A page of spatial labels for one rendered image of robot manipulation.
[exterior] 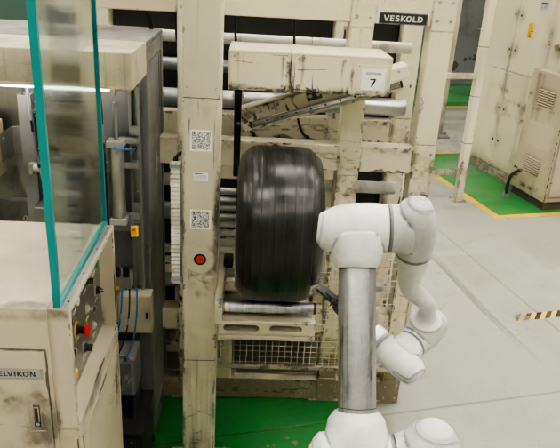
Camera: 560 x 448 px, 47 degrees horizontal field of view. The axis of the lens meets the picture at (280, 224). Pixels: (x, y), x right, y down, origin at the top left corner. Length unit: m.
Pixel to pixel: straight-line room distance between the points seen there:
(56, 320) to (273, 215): 0.80
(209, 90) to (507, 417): 2.31
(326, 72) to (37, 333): 1.38
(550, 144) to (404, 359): 4.62
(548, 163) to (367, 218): 4.94
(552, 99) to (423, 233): 4.89
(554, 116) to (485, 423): 3.66
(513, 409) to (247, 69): 2.26
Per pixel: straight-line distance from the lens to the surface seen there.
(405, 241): 1.75
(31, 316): 1.74
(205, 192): 2.30
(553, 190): 6.65
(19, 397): 1.89
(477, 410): 3.63
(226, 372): 3.36
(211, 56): 2.19
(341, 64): 2.47
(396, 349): 2.16
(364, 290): 1.73
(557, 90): 6.51
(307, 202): 2.16
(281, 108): 2.62
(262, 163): 2.23
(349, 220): 1.72
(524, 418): 3.67
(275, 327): 2.47
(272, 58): 2.45
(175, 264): 2.44
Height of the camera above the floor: 2.11
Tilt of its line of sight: 22 degrees down
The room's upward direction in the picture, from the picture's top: 3 degrees clockwise
